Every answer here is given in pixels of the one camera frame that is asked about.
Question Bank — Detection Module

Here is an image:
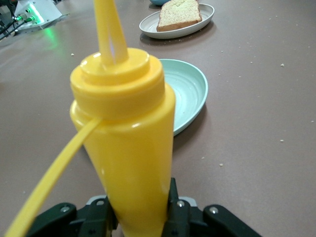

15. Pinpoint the toasted bread slice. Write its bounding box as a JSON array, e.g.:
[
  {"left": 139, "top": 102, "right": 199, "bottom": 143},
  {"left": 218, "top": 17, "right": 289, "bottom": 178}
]
[{"left": 156, "top": 0, "right": 203, "bottom": 32}]

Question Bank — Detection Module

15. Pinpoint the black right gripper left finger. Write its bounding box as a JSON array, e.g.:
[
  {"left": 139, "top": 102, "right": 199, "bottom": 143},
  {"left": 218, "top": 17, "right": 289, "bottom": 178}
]
[{"left": 26, "top": 195, "right": 118, "bottom": 237}]

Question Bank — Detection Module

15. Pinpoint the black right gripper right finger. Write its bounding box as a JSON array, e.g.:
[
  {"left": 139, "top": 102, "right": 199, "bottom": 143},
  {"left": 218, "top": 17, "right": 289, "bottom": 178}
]
[{"left": 161, "top": 177, "right": 262, "bottom": 237}]

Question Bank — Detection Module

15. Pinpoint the beige plate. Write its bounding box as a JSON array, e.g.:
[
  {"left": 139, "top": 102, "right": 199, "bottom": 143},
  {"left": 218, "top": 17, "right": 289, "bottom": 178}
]
[{"left": 139, "top": 3, "right": 215, "bottom": 40}]

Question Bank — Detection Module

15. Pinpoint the black base power cable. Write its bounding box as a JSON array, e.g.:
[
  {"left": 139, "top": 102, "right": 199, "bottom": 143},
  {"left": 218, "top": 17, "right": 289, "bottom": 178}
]
[{"left": 0, "top": 14, "right": 19, "bottom": 40}]

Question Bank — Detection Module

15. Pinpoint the mint green plate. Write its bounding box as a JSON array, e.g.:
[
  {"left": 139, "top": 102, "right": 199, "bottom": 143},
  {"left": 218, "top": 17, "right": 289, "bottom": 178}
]
[{"left": 158, "top": 58, "right": 209, "bottom": 137}]

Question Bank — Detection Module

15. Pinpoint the yellow squeeze bottle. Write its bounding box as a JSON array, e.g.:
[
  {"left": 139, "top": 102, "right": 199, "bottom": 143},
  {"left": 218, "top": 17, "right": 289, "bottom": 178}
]
[{"left": 4, "top": 0, "right": 176, "bottom": 237}]

